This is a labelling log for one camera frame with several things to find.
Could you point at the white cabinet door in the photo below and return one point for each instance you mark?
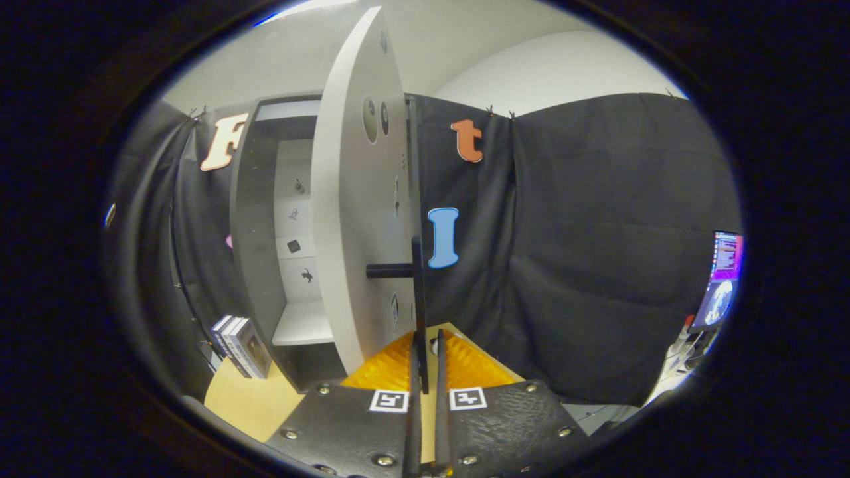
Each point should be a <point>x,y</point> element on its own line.
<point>352,199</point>

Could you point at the black backdrop cloth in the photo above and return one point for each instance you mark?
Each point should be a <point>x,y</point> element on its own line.
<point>597,232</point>

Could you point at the white side desk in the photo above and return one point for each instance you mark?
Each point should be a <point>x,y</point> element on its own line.
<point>677,365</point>

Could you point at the dark grey book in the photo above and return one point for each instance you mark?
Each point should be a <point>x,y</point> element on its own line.
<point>217,332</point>
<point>229,342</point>
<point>254,348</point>

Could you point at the dark grey cabinet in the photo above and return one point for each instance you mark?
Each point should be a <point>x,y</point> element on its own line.
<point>255,232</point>

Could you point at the computer monitor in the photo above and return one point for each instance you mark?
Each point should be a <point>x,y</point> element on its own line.
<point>724,279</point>

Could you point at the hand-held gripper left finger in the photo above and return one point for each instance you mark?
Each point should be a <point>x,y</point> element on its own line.
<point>416,425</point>

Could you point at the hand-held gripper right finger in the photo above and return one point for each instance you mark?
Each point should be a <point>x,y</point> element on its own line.
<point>442,425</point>

